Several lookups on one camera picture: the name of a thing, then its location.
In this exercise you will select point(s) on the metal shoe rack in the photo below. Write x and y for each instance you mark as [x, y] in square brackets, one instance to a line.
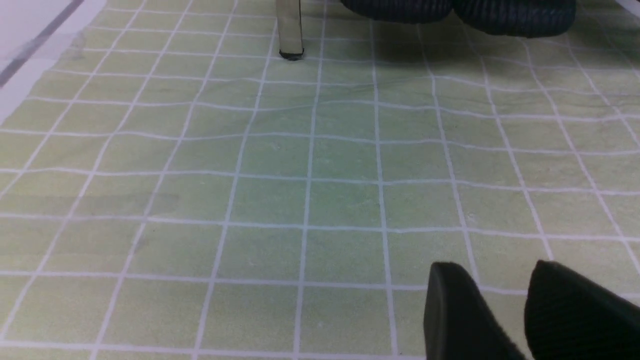
[290, 35]

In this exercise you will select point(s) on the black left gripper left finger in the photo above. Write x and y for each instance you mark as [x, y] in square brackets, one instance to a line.
[457, 322]

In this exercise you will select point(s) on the black knit shoe right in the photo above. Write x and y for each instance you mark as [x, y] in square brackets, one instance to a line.
[518, 18]

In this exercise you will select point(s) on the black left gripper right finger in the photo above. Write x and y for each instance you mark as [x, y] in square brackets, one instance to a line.
[570, 317]

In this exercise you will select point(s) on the green checkered floor mat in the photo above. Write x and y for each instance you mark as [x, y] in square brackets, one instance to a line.
[173, 189]

